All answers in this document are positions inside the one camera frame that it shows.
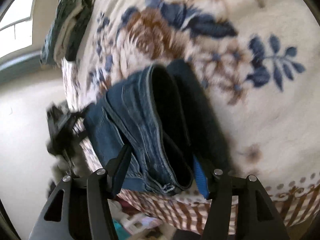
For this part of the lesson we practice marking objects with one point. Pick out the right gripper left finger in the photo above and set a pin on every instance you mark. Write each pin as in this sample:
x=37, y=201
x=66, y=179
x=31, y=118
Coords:
x=78, y=207

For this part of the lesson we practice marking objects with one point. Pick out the dark blue jeans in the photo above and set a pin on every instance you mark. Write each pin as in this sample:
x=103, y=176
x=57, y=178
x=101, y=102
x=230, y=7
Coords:
x=163, y=113

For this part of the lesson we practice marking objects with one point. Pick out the floral bed blanket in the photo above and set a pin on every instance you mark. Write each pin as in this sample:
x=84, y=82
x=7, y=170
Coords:
x=258, y=62

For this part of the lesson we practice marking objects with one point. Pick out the window with white frame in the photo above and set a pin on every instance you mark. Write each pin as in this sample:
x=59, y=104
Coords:
x=17, y=26

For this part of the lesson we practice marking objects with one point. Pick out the folded dark jeans bottom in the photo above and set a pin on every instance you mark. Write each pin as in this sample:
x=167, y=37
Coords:
x=78, y=31

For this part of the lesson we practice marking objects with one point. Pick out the folded blue jeans top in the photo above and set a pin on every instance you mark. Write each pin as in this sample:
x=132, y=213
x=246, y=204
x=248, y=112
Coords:
x=63, y=10

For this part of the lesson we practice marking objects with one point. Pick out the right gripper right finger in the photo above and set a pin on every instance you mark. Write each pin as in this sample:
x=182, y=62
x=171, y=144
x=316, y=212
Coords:
x=257, y=216

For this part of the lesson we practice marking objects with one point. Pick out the right striped curtain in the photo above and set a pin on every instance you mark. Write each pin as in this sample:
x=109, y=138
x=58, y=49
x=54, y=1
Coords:
x=20, y=66

